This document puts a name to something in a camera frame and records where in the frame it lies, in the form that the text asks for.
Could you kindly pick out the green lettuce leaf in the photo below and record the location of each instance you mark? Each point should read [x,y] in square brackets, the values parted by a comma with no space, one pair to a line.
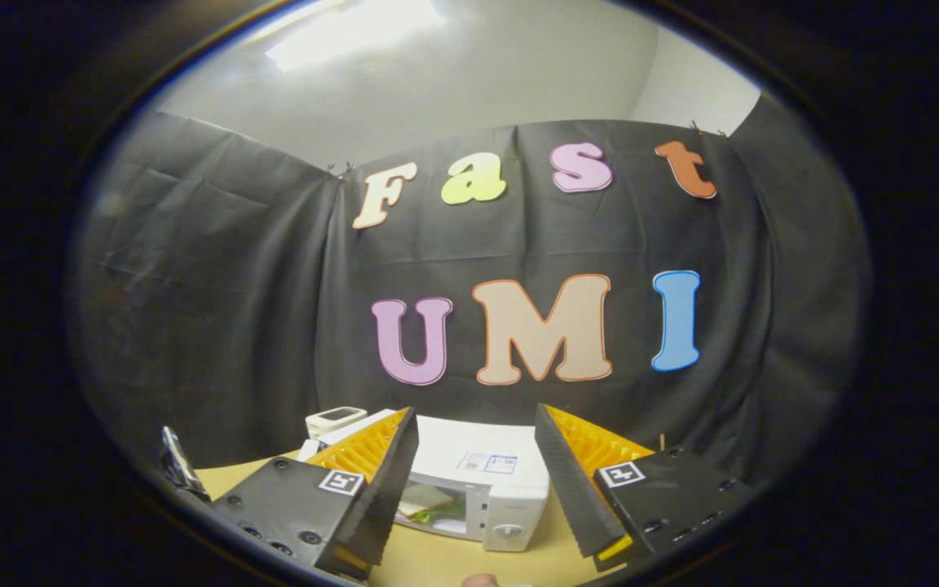
[449,512]

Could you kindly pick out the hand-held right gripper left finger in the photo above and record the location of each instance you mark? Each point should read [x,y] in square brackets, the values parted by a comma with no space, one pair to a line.
[392,489]

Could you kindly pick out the white microwave oven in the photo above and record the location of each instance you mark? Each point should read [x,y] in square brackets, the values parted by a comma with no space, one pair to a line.
[510,497]

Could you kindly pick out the black cloth clip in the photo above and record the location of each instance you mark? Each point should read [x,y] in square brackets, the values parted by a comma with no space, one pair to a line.
[706,129]
[339,169]

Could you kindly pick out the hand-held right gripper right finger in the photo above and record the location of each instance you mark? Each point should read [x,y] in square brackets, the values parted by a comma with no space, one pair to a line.
[567,489]

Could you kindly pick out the white toaster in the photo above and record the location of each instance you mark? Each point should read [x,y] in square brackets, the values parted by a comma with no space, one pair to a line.
[337,420]

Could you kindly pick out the white bread slice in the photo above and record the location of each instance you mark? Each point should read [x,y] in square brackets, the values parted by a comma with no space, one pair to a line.
[421,499]

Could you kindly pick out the black backdrop cloth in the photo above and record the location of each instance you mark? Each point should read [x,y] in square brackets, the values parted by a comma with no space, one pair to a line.
[217,285]

